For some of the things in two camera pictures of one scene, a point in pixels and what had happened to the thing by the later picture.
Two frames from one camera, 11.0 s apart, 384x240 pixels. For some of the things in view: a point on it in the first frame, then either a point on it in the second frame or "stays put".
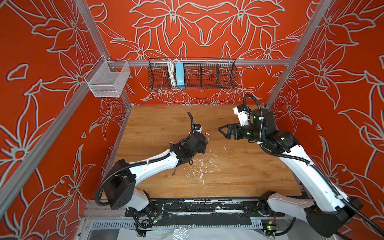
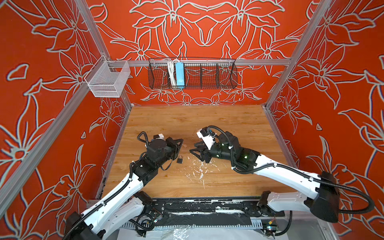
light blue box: x=180 y=75 stays put
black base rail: x=201 y=209 stays put
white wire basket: x=107 y=78 stays put
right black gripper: x=237 y=127 to x=204 y=154
